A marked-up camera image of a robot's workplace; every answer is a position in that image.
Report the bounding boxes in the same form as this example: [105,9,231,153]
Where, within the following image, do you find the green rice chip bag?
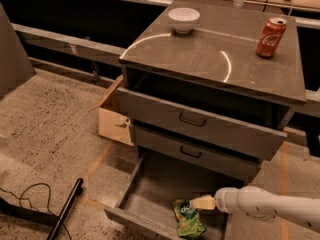
[172,199,206,240]

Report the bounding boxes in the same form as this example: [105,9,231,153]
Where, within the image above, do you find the cardboard box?
[89,76,133,146]

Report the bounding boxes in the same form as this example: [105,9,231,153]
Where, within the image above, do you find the grey open bottom drawer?
[105,151,243,240]

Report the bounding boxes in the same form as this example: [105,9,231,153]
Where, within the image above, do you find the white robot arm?
[189,186,320,232]

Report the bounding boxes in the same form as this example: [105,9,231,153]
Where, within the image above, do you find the grey middle drawer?
[134,126,260,183]

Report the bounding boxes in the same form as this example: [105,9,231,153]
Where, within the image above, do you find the grey top drawer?
[117,87,287,160]

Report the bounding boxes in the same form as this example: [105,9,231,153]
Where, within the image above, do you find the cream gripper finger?
[189,195,216,210]

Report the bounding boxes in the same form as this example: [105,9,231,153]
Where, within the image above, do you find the black metal pole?
[46,178,83,240]

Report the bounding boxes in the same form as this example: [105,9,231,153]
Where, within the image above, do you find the white ceramic bowl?
[168,7,200,34]

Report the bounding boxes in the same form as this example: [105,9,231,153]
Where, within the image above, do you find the grey drawer cabinet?
[118,0,308,185]

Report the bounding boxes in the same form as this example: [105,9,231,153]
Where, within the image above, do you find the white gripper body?
[215,187,239,214]

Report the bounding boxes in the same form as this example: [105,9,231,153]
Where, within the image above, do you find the red coca-cola can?
[256,17,287,58]

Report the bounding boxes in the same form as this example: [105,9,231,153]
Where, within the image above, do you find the grey metal rail beam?
[12,23,125,67]

